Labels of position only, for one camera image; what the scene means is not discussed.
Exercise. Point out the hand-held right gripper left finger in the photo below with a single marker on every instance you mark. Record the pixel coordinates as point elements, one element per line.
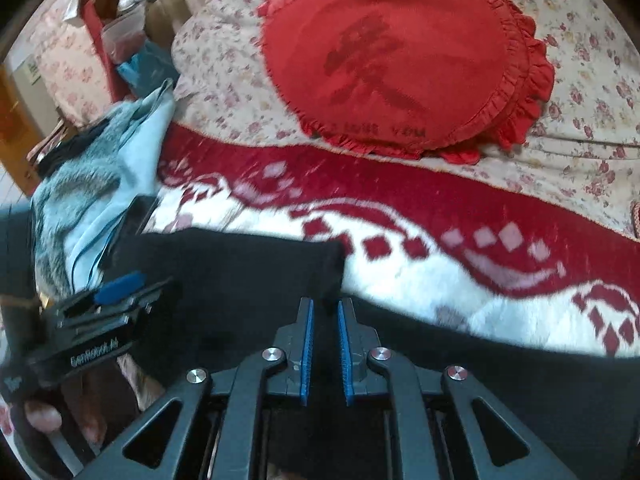
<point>308,355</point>

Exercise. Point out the red and white blanket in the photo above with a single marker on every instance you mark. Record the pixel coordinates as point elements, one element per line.
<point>360,220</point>

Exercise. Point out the floral cloth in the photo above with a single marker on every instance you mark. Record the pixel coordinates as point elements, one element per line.
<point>65,70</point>

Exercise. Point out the black garment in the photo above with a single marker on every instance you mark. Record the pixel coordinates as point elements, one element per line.
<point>75,147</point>

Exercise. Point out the red heart-shaped cushion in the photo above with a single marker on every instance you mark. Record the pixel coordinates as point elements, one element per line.
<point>400,55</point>

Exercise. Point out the blue plastic bag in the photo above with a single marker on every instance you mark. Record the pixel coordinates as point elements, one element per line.
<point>145,67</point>

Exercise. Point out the floral bedsheet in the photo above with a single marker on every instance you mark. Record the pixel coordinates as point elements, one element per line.
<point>235,85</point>

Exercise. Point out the grey fuzzy garment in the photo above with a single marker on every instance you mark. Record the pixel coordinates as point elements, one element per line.
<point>75,200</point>

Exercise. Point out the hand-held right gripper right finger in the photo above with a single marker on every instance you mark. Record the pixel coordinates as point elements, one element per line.
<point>345,355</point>

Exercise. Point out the black pants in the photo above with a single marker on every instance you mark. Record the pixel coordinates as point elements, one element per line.
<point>225,285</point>

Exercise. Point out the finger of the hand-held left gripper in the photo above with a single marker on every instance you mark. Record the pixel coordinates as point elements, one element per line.
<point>120,287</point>
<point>115,322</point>

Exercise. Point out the light blue garment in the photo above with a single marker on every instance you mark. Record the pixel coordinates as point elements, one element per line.
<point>145,145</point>

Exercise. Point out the wooden door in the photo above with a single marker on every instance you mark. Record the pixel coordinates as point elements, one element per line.
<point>17,130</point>

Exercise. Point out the red bag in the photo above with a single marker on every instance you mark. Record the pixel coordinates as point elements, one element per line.
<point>100,45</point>

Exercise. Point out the person's left hand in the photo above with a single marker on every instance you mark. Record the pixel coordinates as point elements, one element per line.
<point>42,416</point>

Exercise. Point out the clear plastic bag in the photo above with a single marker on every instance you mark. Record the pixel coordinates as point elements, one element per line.
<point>125,35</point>

